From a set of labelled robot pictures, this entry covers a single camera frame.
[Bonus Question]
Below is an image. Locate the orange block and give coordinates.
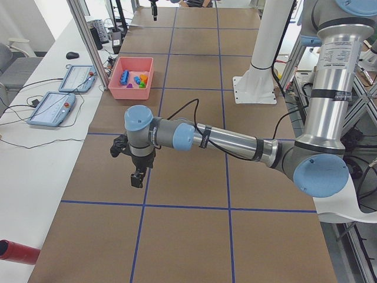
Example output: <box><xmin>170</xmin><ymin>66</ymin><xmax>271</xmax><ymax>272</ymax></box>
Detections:
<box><xmin>140</xmin><ymin>74</ymin><xmax>148</xmax><ymax>83</ymax></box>

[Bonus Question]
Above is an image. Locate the pink plastic box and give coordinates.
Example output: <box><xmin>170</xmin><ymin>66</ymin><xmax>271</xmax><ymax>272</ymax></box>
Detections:
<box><xmin>108</xmin><ymin>57</ymin><xmax>154</xmax><ymax>100</ymax></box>

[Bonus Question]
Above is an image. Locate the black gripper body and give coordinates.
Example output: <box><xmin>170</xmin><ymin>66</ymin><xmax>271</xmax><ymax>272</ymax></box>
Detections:
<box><xmin>131</xmin><ymin>152</ymin><xmax>156</xmax><ymax>175</ymax></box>

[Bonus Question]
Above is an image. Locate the far blue teach pendant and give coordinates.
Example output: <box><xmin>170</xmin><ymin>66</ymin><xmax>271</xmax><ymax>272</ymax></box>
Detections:
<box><xmin>58</xmin><ymin>65</ymin><xmax>96</xmax><ymax>93</ymax></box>

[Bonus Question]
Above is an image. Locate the aluminium frame post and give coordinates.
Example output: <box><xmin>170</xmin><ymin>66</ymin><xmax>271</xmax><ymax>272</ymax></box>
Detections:
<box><xmin>67</xmin><ymin>0</ymin><xmax>110</xmax><ymax>90</ymax></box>

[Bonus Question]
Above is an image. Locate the black keyboard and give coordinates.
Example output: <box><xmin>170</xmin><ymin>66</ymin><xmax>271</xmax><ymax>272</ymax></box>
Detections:
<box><xmin>90</xmin><ymin>19</ymin><xmax>109</xmax><ymax>44</ymax></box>

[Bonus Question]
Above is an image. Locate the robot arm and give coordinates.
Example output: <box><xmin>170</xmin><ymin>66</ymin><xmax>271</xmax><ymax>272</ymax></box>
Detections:
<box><xmin>122</xmin><ymin>1</ymin><xmax>376</xmax><ymax>198</ymax></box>

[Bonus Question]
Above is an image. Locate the blue teach pendant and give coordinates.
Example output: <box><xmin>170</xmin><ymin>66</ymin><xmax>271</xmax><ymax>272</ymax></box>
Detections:
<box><xmin>58</xmin><ymin>65</ymin><xmax>96</xmax><ymax>93</ymax></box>
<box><xmin>27</xmin><ymin>91</ymin><xmax>76</xmax><ymax>127</ymax></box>

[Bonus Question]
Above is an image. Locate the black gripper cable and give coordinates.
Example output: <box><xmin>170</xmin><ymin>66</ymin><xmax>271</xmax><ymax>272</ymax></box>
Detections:
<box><xmin>166</xmin><ymin>98</ymin><xmax>309</xmax><ymax>162</ymax></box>

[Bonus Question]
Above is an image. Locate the white curved chair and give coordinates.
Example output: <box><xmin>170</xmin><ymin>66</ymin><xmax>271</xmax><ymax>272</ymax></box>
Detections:
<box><xmin>313</xmin><ymin>175</ymin><xmax>376</xmax><ymax>223</ymax></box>

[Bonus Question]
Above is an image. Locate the long blue four-stud block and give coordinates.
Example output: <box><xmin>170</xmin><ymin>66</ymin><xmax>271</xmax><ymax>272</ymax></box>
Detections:
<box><xmin>120</xmin><ymin>70</ymin><xmax>130</xmax><ymax>85</ymax></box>

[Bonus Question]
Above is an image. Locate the red cylinder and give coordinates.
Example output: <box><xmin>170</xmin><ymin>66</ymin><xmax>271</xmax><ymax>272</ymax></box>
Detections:
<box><xmin>1</xmin><ymin>239</ymin><xmax>41</xmax><ymax>265</ymax></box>

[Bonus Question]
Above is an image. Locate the near blue teach pendant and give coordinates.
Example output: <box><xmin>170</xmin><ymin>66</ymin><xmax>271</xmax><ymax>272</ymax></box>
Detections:
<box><xmin>27</xmin><ymin>91</ymin><xmax>76</xmax><ymax>127</ymax></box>

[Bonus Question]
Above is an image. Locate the black computer mouse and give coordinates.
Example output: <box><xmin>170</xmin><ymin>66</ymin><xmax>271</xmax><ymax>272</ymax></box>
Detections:
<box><xmin>66</xmin><ymin>51</ymin><xmax>80</xmax><ymax>60</ymax></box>

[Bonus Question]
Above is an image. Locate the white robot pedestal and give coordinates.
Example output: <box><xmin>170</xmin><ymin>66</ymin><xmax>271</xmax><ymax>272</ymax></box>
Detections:
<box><xmin>233</xmin><ymin>0</ymin><xmax>295</xmax><ymax>104</ymax></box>

